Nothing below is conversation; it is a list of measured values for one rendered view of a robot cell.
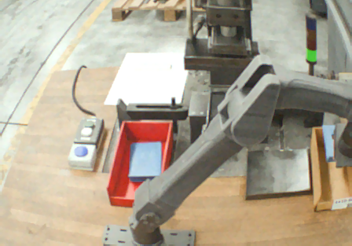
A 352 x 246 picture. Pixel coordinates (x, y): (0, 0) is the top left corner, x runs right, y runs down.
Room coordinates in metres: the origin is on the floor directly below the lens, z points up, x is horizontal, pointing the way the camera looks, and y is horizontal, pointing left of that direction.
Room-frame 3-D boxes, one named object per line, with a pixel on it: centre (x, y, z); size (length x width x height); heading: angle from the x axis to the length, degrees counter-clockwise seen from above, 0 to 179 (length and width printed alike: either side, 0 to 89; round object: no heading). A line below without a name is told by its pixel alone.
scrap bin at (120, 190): (0.94, 0.09, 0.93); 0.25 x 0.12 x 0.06; 172
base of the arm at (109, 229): (0.70, 0.08, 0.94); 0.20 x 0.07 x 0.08; 82
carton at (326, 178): (0.83, -0.39, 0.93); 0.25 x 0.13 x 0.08; 172
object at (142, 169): (0.97, 0.08, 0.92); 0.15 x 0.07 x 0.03; 179
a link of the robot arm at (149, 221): (0.70, 0.07, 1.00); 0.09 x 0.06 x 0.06; 0
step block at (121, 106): (1.11, 0.11, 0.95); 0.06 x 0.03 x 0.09; 82
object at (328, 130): (0.86, -0.39, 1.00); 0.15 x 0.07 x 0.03; 172
